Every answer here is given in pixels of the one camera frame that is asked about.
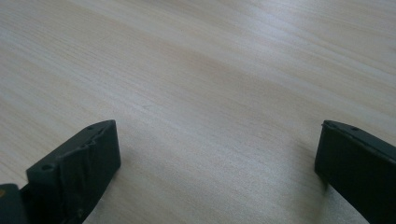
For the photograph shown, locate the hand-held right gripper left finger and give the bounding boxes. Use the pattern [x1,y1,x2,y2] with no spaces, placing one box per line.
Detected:
[18,119,122,224]

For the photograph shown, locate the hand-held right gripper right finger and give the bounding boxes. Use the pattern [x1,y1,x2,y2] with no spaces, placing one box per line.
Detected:
[314,119,396,224]

